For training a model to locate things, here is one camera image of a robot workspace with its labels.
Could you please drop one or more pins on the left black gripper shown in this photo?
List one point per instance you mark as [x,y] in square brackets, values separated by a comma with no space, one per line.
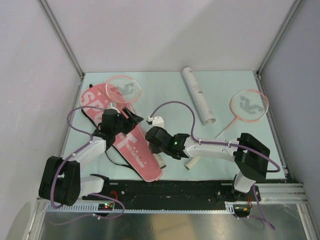
[131,122]

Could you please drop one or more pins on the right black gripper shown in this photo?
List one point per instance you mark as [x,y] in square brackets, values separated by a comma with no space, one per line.
[154,149]

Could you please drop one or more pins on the pink badminton racket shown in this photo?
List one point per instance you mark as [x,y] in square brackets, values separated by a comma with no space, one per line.
[249,106]
[123,89]

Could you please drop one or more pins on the translucent shuttlecock tube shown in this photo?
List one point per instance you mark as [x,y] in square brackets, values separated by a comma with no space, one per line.
[202,104]

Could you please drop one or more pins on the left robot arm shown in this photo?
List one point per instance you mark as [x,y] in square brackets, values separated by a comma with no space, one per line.
[62,183]

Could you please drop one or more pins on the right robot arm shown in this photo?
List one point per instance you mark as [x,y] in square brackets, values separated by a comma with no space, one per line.
[247,152]

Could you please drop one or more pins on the pink racket cover bag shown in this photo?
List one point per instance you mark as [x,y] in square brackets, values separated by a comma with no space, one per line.
[133,146]

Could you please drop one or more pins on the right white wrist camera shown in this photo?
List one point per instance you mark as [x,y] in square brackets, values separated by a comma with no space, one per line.
[156,121]

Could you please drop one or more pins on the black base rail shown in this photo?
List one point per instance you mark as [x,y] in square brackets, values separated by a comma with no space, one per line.
[176,195]

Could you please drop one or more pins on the left aluminium frame post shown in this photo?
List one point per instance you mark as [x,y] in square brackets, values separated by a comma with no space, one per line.
[50,16]

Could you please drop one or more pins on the aluminium frame post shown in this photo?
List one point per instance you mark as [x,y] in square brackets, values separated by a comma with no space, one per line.
[50,16]
[284,27]

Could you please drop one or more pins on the right aluminium frame post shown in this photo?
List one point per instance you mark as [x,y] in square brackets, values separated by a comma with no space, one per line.
[284,27]

